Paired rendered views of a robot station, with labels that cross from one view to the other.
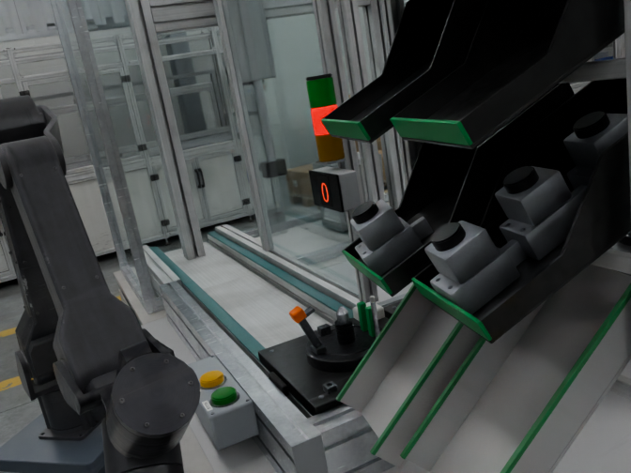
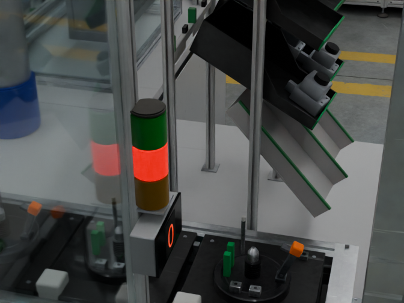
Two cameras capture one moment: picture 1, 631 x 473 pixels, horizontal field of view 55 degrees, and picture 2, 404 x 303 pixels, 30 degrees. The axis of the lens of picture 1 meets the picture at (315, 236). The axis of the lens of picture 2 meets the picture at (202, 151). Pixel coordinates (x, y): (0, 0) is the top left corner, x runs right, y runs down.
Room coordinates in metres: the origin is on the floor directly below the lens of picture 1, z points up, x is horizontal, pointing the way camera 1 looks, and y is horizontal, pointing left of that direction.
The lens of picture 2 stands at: (1.81, 0.55, 1.89)
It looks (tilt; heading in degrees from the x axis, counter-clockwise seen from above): 31 degrees down; 218
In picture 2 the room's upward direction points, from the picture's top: straight up
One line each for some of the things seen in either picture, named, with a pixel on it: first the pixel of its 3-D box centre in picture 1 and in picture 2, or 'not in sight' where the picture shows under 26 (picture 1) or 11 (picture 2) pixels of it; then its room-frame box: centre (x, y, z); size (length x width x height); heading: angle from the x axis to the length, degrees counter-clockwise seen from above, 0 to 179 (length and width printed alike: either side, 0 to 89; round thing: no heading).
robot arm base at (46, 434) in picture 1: (71, 402); not in sight; (0.67, 0.32, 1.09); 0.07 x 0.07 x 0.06; 71
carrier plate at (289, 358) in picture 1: (349, 357); (252, 286); (0.92, -0.02, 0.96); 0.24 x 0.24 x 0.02; 23
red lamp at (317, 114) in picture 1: (326, 119); (149, 157); (1.14, -0.06, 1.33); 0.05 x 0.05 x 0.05
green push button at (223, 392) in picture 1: (224, 398); not in sight; (0.85, 0.18, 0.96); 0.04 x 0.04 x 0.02
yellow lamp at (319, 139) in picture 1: (330, 145); (151, 187); (1.14, -0.06, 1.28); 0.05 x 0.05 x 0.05
